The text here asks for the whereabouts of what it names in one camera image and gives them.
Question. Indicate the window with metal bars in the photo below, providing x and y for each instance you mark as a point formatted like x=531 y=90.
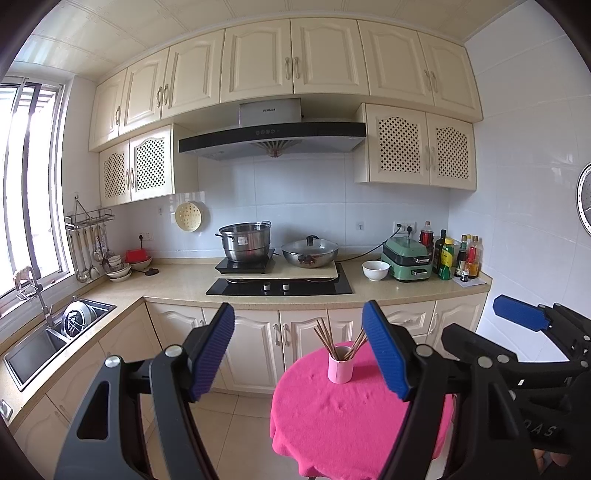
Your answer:
x=41 y=184

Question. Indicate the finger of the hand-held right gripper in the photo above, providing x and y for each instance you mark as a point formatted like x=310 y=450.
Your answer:
x=531 y=371
x=519 y=313

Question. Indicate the beige wooden board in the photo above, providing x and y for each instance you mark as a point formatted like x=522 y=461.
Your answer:
x=295 y=273

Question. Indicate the red sauce bottle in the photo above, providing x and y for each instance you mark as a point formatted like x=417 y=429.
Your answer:
x=473 y=261

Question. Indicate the metal basin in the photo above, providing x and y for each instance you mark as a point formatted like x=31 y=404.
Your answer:
x=78 y=318

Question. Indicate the black induction cooker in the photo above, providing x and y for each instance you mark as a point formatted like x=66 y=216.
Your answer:
x=242 y=266

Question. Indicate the dark soy sauce bottle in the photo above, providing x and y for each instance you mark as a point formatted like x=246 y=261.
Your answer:
x=461 y=256

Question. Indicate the cream lower kitchen cabinets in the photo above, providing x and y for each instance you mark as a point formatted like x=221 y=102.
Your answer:
x=249 y=350

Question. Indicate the green electric grill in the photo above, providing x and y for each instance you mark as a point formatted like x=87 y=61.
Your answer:
x=408 y=261

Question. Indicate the small black object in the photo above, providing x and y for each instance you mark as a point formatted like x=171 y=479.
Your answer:
x=151 y=272

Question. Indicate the black glass gas stove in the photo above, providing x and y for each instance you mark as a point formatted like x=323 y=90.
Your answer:
x=314 y=287

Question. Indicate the person's right hand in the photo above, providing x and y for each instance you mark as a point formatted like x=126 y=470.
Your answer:
x=558 y=459

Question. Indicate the wide white bowl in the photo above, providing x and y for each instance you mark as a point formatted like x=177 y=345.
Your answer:
x=141 y=265

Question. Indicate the green and yellow bottle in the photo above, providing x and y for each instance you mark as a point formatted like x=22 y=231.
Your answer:
x=446 y=261

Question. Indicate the stack of white bowls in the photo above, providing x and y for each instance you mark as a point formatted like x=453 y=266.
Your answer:
x=117 y=270

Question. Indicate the black range hood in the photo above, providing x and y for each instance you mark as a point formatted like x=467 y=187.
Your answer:
x=277 y=138

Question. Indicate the red container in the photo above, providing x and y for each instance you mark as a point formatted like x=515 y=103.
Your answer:
x=137 y=255

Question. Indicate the pink tablecloth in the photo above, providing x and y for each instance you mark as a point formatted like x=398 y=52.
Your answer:
x=332 y=424

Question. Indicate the dark soda bottle red label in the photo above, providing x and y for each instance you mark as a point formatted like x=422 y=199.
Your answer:
x=427 y=237

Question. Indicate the cream lattice door cabinet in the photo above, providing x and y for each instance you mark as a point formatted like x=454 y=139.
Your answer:
x=415 y=147
x=143 y=166

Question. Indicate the hanging metal ladle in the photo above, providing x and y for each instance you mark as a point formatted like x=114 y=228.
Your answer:
x=94 y=272
x=82 y=276

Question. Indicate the wok with glass lid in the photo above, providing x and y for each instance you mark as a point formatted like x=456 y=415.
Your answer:
x=309 y=254

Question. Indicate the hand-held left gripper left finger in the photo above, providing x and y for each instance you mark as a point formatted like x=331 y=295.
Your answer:
x=212 y=350

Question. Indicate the stainless steel pot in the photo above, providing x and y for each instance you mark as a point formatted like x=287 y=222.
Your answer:
x=244 y=242

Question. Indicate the yellow cap bottle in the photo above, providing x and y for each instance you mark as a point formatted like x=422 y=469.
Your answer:
x=469 y=241

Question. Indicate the pink cup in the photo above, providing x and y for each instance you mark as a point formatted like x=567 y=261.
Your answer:
x=340 y=371

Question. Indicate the cream upper wall cabinets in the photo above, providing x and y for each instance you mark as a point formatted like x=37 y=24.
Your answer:
x=323 y=55

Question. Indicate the round metal wall plate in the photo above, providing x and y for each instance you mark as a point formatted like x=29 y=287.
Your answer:
x=585 y=198

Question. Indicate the stainless steel sink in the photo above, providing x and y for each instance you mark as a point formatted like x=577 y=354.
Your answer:
x=32 y=350

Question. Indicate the dark glass oil bottle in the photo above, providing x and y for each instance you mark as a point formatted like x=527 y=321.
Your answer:
x=440 y=249

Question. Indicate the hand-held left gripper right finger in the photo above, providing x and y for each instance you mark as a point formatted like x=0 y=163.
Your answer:
x=383 y=350

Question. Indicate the metal wall utensil rack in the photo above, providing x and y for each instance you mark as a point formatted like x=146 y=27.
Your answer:
x=87 y=219

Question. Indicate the metal kitchen faucet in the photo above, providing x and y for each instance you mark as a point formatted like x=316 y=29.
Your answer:
x=39 y=300

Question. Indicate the bunch of wooden chopsticks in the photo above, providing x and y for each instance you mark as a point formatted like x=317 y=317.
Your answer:
x=328 y=344

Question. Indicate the white paper sheet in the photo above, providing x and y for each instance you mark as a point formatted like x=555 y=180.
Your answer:
x=478 y=281

